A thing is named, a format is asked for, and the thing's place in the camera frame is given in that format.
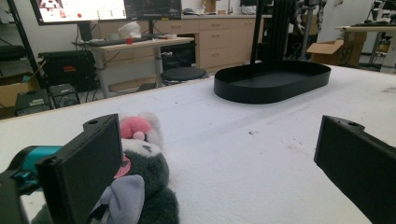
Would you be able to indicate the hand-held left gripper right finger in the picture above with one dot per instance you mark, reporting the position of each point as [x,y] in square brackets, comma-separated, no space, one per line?
[358,161]

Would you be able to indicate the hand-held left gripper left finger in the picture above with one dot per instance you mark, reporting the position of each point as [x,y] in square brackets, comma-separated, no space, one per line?
[81,168]

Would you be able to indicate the dark grey plush toy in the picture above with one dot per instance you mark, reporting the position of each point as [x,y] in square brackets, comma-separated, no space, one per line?
[149,174]

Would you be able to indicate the black oval tray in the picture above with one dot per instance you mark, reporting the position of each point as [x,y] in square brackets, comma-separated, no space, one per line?
[267,93]

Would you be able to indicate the black device with round grille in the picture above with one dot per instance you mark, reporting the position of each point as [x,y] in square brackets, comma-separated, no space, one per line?
[64,95]

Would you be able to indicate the black flat electronic device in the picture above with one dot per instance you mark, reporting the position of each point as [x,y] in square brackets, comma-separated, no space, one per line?
[32,101]

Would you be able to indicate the black case with red label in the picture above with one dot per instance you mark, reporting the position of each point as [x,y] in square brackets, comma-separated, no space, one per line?
[67,70]

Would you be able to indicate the brown cardboard box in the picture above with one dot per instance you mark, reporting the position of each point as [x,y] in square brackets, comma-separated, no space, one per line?
[12,91]

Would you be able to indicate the open cardboard box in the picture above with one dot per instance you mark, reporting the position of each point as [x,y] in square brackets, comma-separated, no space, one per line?
[330,51]

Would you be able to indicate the black keyboard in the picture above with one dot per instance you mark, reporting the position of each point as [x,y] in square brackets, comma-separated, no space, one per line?
[118,41]

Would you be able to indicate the light wooden side table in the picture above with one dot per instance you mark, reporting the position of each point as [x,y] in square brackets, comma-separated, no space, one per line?
[364,28]

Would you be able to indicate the small red cup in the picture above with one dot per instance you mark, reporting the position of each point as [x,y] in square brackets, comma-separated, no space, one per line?
[129,41]

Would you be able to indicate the light wooden desk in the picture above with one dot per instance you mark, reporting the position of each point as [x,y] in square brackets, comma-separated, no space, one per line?
[140,45]

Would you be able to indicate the round black stool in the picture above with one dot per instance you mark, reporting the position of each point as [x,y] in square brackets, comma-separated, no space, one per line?
[183,74]

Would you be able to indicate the silver metal pole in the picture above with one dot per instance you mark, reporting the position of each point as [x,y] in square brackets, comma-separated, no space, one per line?
[306,31]

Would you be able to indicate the thin black pole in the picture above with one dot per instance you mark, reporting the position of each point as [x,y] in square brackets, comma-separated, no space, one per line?
[23,37]

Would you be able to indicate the white crumpled bag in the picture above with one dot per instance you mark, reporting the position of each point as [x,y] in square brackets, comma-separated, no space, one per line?
[130,29]

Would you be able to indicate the monitor with bright screen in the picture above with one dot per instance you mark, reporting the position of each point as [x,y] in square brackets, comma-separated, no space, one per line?
[87,9]

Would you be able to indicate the monitor with dark screen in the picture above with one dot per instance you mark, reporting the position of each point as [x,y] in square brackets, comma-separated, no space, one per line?
[152,9]

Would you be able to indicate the light wooden drawer cabinet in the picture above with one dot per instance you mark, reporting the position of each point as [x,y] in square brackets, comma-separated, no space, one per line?
[218,37]

